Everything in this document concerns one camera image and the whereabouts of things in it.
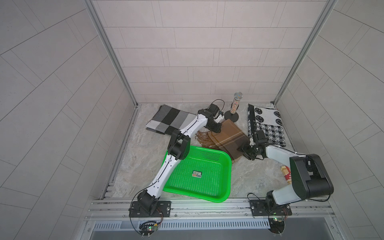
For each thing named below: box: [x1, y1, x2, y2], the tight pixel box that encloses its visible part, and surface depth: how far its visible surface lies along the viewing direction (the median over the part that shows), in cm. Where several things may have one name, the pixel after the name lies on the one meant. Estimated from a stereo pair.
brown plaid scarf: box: [195, 118, 250, 163], surface depth 96 cm
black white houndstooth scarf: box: [248, 106, 287, 147], surface depth 101 cm
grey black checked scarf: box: [145, 104, 198, 136], surface depth 107 cm
